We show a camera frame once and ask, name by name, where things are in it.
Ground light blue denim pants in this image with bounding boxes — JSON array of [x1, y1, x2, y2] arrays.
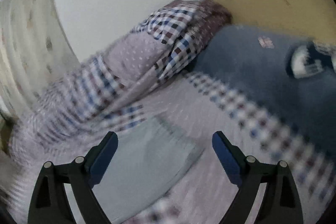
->
[[93, 116, 204, 223]]

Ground blue plush pillow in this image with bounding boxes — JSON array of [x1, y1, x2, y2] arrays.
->
[[189, 25, 335, 160]]

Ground checkered folded quilt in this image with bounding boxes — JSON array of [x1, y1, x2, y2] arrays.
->
[[9, 0, 232, 153]]

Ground checkered patchwork bed sheet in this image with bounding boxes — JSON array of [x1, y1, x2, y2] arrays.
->
[[8, 71, 336, 224]]

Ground pineapple print wall cloth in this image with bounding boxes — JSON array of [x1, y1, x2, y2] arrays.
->
[[1, 0, 79, 118]]

